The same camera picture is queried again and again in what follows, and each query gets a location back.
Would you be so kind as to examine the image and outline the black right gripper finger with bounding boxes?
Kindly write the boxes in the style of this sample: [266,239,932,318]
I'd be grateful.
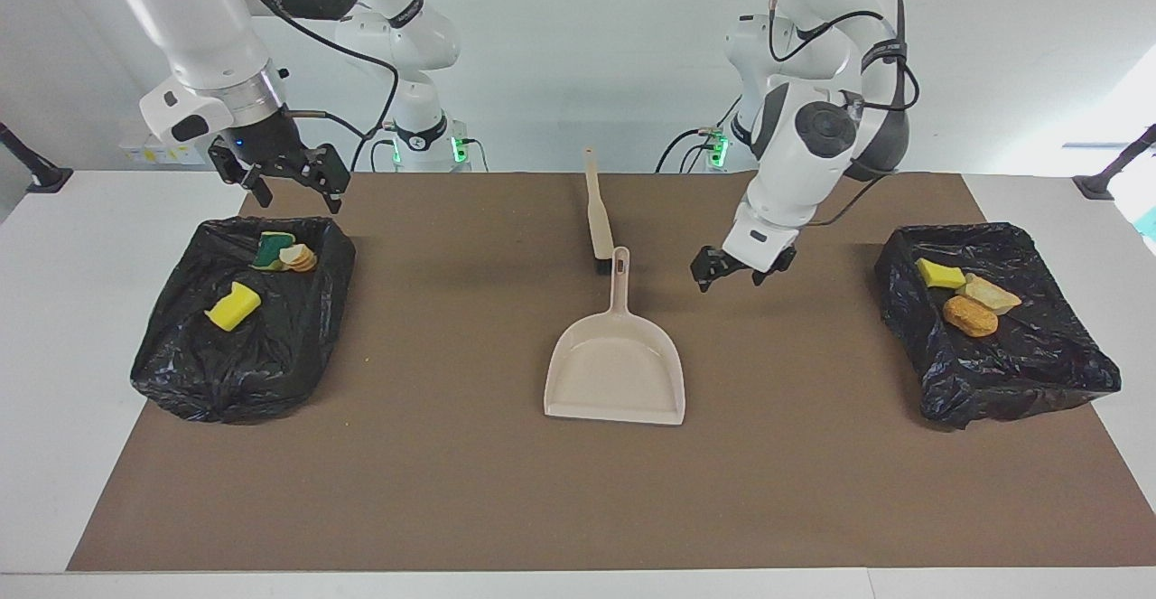
[208,141,275,209]
[298,142,352,216]

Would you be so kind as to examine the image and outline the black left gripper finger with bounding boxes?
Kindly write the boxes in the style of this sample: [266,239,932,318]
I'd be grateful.
[750,256,794,288]
[690,248,729,295]

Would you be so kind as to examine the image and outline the beige hand brush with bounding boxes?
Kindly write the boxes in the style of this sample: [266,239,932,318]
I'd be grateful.
[583,149,616,275]

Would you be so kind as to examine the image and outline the yellow notched sponge piece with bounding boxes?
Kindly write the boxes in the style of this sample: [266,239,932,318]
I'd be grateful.
[205,281,264,332]

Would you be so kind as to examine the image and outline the beige plastic dustpan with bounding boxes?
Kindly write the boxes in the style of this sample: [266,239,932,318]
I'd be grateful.
[543,246,687,427]

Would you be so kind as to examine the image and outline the small curved yellow sponge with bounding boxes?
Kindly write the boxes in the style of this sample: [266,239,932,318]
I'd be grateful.
[915,257,968,291]

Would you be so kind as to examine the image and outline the brown potato shaped foam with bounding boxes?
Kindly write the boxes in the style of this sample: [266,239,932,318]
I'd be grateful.
[943,295,1001,339]

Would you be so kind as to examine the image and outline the pale angular foam chunk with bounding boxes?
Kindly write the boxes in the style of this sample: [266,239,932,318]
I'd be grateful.
[959,273,1024,316]

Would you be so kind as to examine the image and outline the black bag lined bin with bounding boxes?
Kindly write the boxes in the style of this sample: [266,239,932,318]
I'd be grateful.
[873,221,1123,431]
[130,214,357,426]

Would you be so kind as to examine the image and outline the large white box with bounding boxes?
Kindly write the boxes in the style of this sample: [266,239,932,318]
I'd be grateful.
[147,143,219,165]

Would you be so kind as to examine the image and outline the brown table mat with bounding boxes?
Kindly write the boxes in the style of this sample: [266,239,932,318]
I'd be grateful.
[66,171,1156,573]

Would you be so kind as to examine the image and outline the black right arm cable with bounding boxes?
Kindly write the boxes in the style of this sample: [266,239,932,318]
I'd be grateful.
[231,0,400,173]

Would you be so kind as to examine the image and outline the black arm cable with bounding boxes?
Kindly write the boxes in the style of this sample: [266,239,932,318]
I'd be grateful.
[231,0,400,173]
[768,0,921,227]

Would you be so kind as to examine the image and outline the black left base cable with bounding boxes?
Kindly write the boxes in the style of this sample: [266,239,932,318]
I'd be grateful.
[655,127,723,173]

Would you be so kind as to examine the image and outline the black camera stand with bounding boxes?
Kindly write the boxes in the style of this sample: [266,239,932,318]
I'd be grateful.
[1072,124,1156,201]
[0,122,74,194]

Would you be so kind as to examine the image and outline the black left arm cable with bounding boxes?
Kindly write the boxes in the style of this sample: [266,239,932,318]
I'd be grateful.
[768,0,921,227]

